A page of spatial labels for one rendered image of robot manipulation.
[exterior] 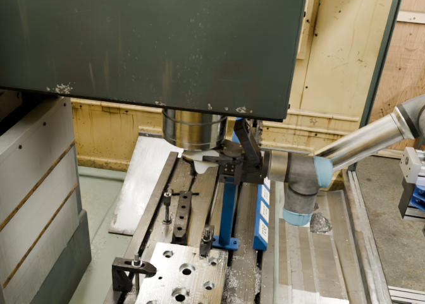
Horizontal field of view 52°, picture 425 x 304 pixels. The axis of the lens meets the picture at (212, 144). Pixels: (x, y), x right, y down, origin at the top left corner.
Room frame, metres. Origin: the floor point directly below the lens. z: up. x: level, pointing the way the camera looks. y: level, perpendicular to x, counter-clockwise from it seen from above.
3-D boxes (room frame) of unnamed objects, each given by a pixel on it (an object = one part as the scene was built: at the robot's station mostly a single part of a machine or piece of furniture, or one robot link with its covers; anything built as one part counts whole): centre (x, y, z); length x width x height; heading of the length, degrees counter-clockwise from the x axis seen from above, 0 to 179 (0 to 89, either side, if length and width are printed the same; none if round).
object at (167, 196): (1.26, 0.15, 0.96); 0.03 x 0.03 x 0.13
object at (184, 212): (1.24, 0.09, 0.93); 0.26 x 0.05 x 0.06; 179
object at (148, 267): (0.92, 0.20, 0.97); 0.13 x 0.03 x 0.15; 84
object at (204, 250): (1.06, 0.00, 0.97); 0.13 x 0.03 x 0.15; 174
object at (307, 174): (0.91, -0.24, 1.39); 0.11 x 0.08 x 0.09; 84
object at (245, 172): (0.92, -0.08, 1.39); 0.12 x 0.08 x 0.09; 84
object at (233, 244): (1.16, -0.07, 1.05); 0.10 x 0.05 x 0.30; 84
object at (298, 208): (0.92, -0.24, 1.29); 0.11 x 0.08 x 0.11; 176
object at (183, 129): (0.93, 0.05, 1.51); 0.16 x 0.16 x 0.12
